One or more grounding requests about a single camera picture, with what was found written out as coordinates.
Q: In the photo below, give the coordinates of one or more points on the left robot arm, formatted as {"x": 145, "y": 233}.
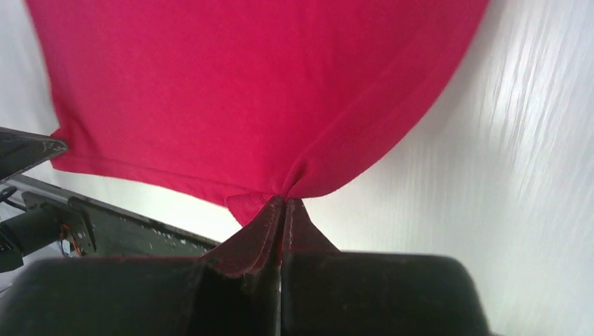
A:
{"x": 34, "y": 228}

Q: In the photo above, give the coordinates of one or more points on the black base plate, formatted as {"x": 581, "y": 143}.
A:
{"x": 101, "y": 230}

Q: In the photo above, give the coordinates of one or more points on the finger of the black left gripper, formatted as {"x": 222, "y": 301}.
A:
{"x": 21, "y": 151}

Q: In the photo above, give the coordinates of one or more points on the aluminium frame rail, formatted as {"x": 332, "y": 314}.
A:
{"x": 29, "y": 188}

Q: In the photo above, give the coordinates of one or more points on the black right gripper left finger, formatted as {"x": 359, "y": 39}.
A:
{"x": 231, "y": 290}

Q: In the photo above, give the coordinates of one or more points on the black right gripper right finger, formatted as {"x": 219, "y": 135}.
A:
{"x": 325, "y": 291}

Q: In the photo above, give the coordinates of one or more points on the red t shirt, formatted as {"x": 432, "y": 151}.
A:
{"x": 235, "y": 102}

